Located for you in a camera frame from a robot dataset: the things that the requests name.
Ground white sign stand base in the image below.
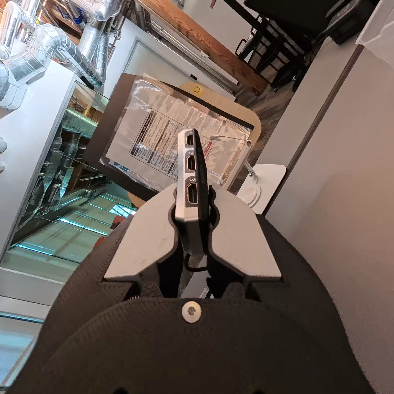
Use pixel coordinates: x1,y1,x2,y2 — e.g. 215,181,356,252
235,164,287,216

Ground silver ventilation ducts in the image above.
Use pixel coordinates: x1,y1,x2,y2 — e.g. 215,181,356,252
0,0,115,111

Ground dark brown panel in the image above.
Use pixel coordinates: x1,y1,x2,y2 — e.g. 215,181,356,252
82,73,173,198

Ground glass partition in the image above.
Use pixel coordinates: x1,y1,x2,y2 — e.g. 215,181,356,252
9,80,136,257

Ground thin black cable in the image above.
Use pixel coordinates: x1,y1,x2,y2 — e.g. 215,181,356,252
184,252,213,299

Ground wooden beam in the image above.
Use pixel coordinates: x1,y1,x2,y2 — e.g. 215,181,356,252
135,0,269,96

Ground black box device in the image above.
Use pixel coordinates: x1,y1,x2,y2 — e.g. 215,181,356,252
326,0,380,44

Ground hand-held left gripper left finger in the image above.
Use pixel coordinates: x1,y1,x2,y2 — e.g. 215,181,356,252
105,184,180,281

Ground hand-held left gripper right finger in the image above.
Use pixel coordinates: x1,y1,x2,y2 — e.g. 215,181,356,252
208,185,282,282

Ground clear plastic bin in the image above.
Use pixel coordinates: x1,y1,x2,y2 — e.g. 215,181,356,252
355,0,394,66

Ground black metal rack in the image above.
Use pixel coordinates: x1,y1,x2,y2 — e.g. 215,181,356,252
235,15,312,90

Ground silver and black HDMI switch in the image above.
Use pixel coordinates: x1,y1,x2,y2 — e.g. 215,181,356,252
174,129,216,256

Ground light wooden rounded board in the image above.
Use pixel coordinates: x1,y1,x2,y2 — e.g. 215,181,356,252
128,81,262,210

